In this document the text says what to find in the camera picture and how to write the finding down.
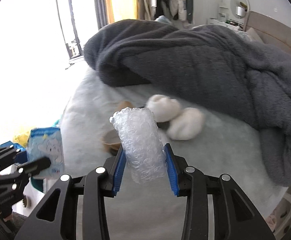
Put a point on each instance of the round white vanity mirror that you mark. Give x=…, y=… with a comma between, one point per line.
x=239, y=8

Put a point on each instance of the clear bubble wrap roll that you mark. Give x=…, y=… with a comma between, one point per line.
x=141, y=143

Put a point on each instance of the yellow plastic bag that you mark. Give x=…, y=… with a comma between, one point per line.
x=22, y=137

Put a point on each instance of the grey curtain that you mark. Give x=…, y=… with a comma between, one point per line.
x=101, y=13

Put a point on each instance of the light grey bed mattress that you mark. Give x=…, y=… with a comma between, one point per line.
x=146, y=207

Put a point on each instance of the dark grey fleece blanket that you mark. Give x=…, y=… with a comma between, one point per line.
x=209, y=65

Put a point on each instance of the beige bed headboard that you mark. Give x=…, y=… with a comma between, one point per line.
x=270, y=31

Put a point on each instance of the blue white pet food bag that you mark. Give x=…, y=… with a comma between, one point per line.
x=47, y=142

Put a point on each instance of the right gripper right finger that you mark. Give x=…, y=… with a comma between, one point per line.
x=216, y=207

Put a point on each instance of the brown cardboard piece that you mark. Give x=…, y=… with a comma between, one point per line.
x=111, y=141

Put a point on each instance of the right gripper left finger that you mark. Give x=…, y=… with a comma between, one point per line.
x=55, y=217

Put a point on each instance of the hanging clothes on rack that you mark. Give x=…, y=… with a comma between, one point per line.
x=166, y=10

